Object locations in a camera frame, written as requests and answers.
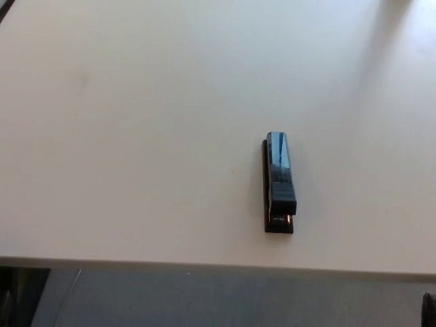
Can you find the black stapler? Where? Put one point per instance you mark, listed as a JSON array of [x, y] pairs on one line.
[[280, 177]]

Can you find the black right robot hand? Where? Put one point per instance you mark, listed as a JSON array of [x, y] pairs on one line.
[[430, 308]]

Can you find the dark cabinet under desk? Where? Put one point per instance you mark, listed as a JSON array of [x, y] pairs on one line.
[[20, 296]]

